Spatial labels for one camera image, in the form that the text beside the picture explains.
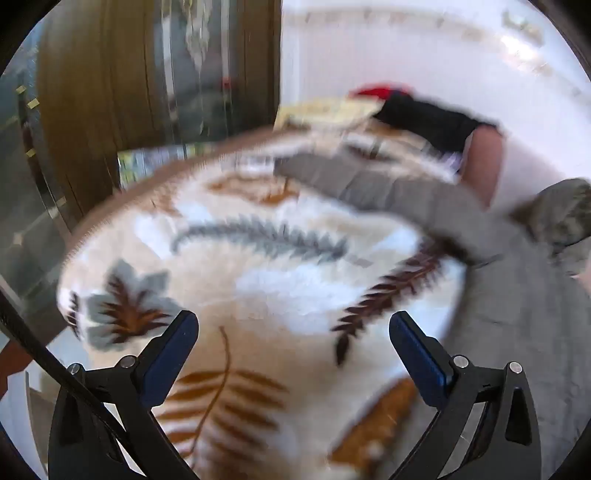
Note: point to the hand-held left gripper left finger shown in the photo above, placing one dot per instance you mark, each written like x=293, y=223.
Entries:
x=168, y=360

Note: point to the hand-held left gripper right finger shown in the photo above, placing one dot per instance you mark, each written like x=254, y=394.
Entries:
x=420, y=360

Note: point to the grey quilted jacket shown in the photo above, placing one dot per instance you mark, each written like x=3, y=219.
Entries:
x=508, y=300

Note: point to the leaf-print fleece blanket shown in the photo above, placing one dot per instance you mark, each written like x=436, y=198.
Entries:
x=277, y=286

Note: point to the colourful printed sheet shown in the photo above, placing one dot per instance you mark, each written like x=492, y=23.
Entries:
x=157, y=159

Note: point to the black garment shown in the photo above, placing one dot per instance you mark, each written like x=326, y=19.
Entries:
x=429, y=120

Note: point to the pale yellow cloth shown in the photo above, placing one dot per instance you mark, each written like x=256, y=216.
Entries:
x=323, y=113

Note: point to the red garment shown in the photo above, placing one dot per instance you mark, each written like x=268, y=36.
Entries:
x=378, y=91

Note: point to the wooden door with glass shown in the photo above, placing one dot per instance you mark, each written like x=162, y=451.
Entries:
x=115, y=92

